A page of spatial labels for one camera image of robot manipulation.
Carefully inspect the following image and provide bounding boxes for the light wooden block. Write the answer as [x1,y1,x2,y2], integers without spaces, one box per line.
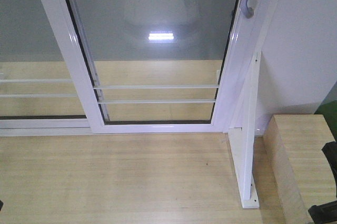
[263,115,336,223]

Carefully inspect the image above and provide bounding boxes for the white framed glass sliding door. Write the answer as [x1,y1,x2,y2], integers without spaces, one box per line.
[42,0,252,134]

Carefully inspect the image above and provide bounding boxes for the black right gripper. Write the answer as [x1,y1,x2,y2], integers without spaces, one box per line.
[308,141,336,223]

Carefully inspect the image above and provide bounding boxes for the white door frame post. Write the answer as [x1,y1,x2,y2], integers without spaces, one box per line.
[227,0,284,209]

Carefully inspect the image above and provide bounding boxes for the white fixed glass panel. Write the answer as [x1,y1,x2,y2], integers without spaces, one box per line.
[1,0,90,136]

